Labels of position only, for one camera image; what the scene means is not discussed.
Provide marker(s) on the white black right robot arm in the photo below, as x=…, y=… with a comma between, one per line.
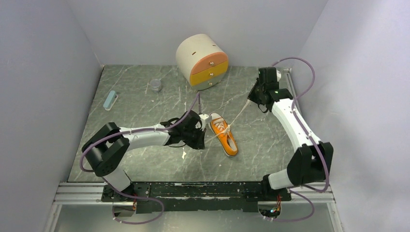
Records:
x=312, y=157

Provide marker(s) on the small clear round jar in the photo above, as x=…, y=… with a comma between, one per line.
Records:
x=155, y=85

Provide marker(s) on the round cream drawer cabinet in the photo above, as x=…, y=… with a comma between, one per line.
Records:
x=201, y=61

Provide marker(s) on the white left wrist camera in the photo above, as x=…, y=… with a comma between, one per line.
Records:
x=205, y=119

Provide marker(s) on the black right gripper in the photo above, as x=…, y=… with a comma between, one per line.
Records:
x=251, y=95

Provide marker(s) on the orange canvas sneaker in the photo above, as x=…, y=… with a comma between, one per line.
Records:
x=221, y=129

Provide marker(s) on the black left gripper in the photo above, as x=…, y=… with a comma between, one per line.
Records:
x=199, y=144

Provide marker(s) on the white shoelace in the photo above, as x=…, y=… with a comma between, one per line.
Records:
x=230, y=123

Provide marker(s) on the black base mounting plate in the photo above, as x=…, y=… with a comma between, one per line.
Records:
x=149, y=197

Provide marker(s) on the light blue eraser block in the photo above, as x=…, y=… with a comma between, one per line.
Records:
x=110, y=100

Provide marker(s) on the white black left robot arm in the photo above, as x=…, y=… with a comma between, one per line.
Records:
x=105, y=150

